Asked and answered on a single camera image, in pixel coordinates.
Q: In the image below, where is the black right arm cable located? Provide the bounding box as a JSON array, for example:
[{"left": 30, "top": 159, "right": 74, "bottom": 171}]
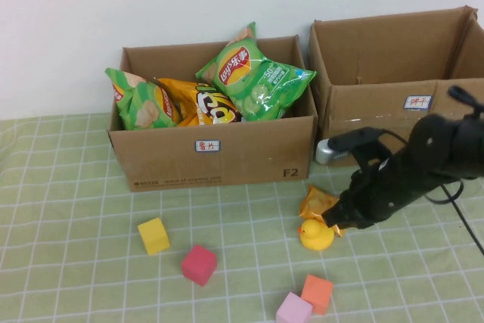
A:
[{"left": 423, "top": 177, "right": 484, "bottom": 256}]

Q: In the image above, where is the taped cardboard box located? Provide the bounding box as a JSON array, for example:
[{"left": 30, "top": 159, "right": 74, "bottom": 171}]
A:
[{"left": 308, "top": 5, "right": 484, "bottom": 167}]

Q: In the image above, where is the yellow-orange snack packet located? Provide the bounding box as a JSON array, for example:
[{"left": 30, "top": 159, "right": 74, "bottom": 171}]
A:
[{"left": 299, "top": 185, "right": 346, "bottom": 239}]

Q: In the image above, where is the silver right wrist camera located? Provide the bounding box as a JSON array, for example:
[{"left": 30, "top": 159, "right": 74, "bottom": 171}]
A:
[{"left": 315, "top": 127, "right": 391, "bottom": 167}]

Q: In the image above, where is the red foam cube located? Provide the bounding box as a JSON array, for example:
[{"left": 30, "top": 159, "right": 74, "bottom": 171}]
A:
[{"left": 180, "top": 244, "right": 219, "bottom": 287}]

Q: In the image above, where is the pink foam cube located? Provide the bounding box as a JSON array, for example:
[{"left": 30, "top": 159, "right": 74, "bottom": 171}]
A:
[{"left": 275, "top": 291, "right": 313, "bottom": 323}]

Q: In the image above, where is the green checked tablecloth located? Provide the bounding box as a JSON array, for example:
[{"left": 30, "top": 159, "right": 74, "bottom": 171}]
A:
[{"left": 0, "top": 113, "right": 484, "bottom": 323}]

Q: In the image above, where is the cardboard box with F2 print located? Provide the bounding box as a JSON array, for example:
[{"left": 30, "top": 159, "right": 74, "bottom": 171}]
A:
[{"left": 106, "top": 35, "right": 318, "bottom": 193}]

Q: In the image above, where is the green cucumber Lay's chips bag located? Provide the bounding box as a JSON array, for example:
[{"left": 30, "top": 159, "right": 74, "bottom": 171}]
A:
[{"left": 195, "top": 22, "right": 317, "bottom": 123}]

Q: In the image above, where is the green striped Lay's chips bag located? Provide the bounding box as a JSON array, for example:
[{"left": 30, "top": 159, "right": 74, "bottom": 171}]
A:
[{"left": 104, "top": 67, "right": 181, "bottom": 131}]

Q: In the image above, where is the two-character label, taped box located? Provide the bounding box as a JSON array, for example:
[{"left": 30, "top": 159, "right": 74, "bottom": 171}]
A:
[{"left": 403, "top": 95, "right": 433, "bottom": 111}]

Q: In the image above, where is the yellow rubber duck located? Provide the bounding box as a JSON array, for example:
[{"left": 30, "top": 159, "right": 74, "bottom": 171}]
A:
[{"left": 297, "top": 219, "right": 336, "bottom": 252}]

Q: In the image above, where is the yellow foam cube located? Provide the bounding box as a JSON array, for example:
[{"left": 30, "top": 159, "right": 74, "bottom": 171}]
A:
[{"left": 137, "top": 217, "right": 171, "bottom": 256}]

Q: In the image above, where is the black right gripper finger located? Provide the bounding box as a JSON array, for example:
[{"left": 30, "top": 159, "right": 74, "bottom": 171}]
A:
[
  {"left": 330, "top": 220, "right": 374, "bottom": 231},
  {"left": 322, "top": 186, "right": 355, "bottom": 225}
]

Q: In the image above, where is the orange foam cube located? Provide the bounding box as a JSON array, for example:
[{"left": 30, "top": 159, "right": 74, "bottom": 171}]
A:
[{"left": 301, "top": 274, "right": 334, "bottom": 316}]

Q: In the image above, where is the two-character label, F2 box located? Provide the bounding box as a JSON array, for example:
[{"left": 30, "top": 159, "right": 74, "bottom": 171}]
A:
[{"left": 194, "top": 139, "right": 222, "bottom": 153}]

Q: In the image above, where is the orange chips bag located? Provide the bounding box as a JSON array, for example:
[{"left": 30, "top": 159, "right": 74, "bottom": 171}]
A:
[{"left": 157, "top": 77, "right": 243, "bottom": 127}]

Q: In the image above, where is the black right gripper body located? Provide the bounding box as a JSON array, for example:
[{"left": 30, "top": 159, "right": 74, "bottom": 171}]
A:
[{"left": 338, "top": 144, "right": 446, "bottom": 230}]

